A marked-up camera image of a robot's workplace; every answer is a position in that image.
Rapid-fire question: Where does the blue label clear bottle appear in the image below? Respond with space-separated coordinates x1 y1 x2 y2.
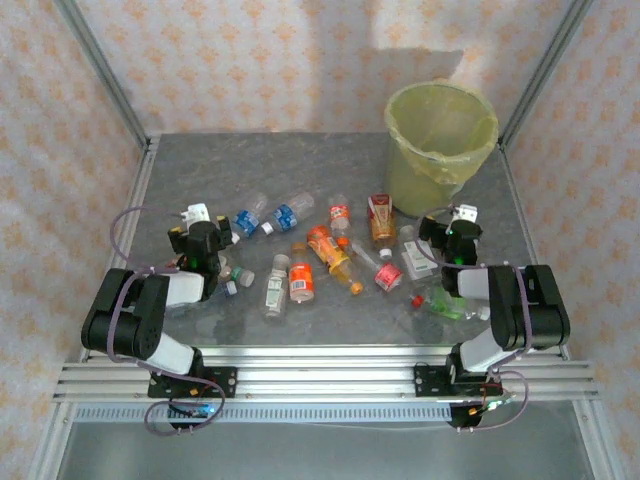
230 192 271 240

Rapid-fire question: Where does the clear bottle green cap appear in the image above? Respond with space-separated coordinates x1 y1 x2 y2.
217 253 256 290

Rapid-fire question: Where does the brown tea bottle red label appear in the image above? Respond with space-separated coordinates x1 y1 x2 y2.
367 192 399 260

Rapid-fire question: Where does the clear bottle blue cap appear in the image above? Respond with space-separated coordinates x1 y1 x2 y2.
164 280 239 321

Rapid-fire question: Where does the blue label bottle white cap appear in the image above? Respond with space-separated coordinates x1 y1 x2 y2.
260 192 316 236

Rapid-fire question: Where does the clear bottle red label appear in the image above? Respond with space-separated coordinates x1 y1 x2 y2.
349 239 405 291

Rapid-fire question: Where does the clear bottle red cap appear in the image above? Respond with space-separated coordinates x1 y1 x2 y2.
409 284 449 312

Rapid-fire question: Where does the clear bottle white green label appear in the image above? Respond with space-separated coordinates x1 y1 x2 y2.
260 253 291 321

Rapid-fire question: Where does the orange label bottle tan base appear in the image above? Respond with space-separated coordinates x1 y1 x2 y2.
288 242 316 305

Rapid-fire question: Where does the red-orange label bottle orange cap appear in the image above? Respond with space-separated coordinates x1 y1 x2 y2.
327 194 354 249

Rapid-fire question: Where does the orange juice bottle orange cap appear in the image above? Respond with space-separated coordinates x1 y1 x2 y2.
306 224 364 295

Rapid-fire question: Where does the bin with yellow-green liner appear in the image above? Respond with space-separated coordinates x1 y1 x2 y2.
383 80 500 217

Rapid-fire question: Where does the green plastic bottle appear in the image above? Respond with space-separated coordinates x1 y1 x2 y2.
427 292 492 322

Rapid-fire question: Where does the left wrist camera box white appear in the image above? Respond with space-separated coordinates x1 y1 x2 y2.
180 202 211 225

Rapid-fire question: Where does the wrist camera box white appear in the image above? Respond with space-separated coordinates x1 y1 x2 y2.
180 202 211 225
448 203 479 225

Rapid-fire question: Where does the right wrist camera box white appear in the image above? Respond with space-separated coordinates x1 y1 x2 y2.
448 203 479 225

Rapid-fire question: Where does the purple cable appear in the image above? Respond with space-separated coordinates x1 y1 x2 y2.
107 206 229 437
418 204 532 434

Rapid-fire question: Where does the aluminium side rail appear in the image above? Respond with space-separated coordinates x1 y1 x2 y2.
64 137 161 361
497 144 571 361

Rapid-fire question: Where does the black controller bracket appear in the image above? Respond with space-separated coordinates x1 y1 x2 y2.
167 399 216 432
448 397 516 432

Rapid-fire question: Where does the aluminium mounting rail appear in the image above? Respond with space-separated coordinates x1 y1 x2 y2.
52 343 600 402

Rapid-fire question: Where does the aluminium frame post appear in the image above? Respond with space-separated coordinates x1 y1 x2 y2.
499 0 596 149
53 0 152 151

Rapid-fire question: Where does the perforated metal cable tray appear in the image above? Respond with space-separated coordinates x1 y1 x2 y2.
74 403 454 424

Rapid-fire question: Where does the aluminium frame leg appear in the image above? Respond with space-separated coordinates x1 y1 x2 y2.
572 399 629 480
24 399 76 480

